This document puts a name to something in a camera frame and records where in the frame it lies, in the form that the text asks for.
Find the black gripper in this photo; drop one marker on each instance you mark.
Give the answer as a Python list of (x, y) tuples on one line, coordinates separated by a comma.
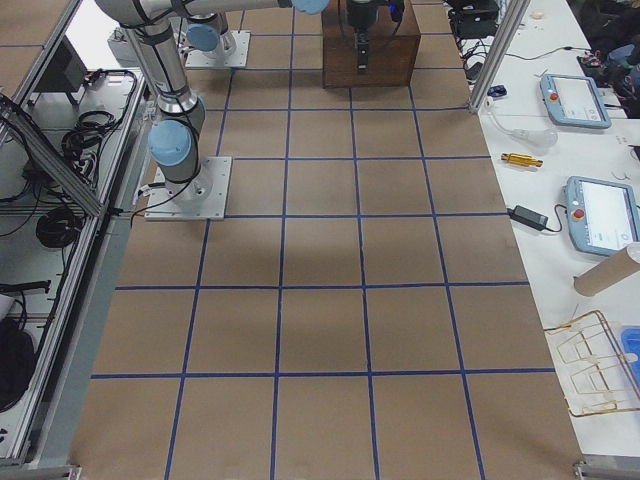
[(359, 16)]

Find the dark wooden drawer cabinet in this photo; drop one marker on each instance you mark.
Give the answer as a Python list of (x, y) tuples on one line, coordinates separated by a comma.
[(394, 44)]

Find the small blue black device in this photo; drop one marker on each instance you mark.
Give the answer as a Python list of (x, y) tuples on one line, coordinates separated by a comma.
[(497, 91)]

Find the brass cylinder tool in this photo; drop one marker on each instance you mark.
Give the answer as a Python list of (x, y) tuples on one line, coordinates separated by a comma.
[(521, 160)]

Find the clear light bulb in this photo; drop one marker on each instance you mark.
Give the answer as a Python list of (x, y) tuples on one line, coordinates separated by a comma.
[(541, 139)]

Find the blue teach pendant far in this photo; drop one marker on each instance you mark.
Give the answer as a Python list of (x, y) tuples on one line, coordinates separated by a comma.
[(574, 101)]

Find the blue teach pendant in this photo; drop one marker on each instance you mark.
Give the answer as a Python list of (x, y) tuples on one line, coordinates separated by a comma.
[(574, 101), (603, 217)]

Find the black power adapter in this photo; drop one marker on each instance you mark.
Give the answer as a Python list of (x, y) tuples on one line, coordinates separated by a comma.
[(528, 217)]

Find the blue teach pendant near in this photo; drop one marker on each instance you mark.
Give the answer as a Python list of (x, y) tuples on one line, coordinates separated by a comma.
[(603, 217)]

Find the cardboard tube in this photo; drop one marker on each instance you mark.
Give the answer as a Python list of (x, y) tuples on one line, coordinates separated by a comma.
[(609, 272)]

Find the blue plastic box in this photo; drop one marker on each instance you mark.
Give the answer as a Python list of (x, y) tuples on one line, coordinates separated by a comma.
[(630, 341)]

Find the aluminium frame post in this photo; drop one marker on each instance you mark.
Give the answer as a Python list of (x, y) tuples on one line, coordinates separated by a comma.
[(505, 33)]

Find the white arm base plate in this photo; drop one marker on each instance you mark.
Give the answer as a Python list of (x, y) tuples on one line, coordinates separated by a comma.
[(205, 198)]

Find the gold wire rack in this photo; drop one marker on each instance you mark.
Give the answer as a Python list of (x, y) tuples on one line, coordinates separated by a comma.
[(595, 372)]

